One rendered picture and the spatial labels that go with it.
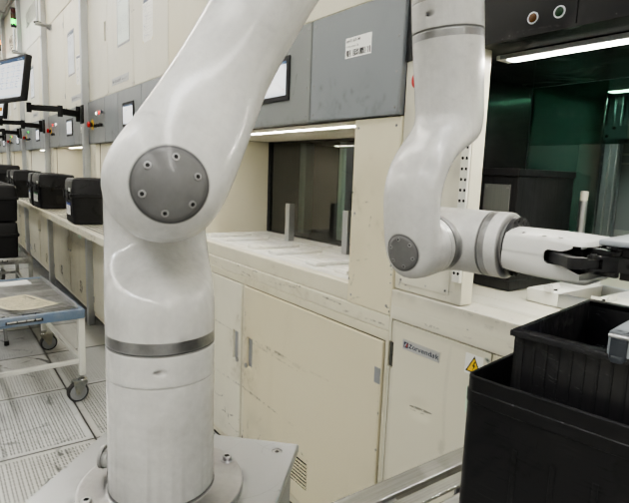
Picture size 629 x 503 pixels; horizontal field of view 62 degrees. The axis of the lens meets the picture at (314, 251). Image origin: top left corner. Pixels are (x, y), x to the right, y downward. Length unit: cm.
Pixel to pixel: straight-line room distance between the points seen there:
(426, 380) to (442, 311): 17
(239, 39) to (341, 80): 89
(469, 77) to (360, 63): 72
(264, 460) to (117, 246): 34
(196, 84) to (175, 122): 5
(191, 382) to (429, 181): 35
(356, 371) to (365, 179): 51
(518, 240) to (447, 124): 17
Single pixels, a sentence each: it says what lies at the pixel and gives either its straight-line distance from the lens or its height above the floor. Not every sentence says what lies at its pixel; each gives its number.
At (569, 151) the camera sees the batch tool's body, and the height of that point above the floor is 122.
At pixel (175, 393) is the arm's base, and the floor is 90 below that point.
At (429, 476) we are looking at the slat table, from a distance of 75.
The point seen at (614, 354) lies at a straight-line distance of 55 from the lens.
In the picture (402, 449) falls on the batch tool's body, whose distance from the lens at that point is 138.
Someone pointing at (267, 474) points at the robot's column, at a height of 76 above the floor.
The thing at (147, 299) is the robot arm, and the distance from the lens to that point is 57.
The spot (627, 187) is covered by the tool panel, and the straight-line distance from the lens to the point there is 196.
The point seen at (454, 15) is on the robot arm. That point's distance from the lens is 71.
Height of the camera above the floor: 114
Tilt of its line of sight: 8 degrees down
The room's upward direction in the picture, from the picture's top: 2 degrees clockwise
